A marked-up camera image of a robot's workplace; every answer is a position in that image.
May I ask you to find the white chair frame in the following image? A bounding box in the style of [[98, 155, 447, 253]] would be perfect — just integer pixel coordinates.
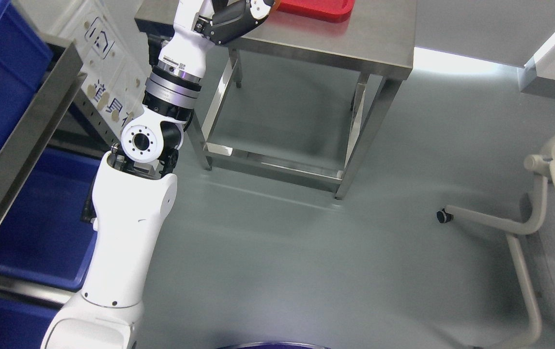
[[435, 115, 555, 348]]

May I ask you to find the red tray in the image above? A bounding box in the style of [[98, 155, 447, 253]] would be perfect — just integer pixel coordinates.
[[271, 0, 355, 23]]

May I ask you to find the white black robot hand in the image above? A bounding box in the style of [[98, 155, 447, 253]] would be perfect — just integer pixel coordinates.
[[167, 0, 276, 55]]

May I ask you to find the blue bin lower left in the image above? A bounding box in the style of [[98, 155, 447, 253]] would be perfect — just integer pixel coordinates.
[[0, 148, 100, 291]]

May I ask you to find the metal shelf rack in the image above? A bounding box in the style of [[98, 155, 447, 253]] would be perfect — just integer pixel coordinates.
[[0, 41, 152, 307]]

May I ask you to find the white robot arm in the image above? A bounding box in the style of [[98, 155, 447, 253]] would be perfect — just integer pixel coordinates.
[[41, 105, 185, 349]]

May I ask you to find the stainless steel table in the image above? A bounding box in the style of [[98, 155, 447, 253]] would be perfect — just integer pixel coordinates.
[[135, 0, 417, 200]]

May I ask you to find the white sign panel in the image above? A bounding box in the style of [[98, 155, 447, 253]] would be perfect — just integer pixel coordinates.
[[60, 0, 147, 132]]

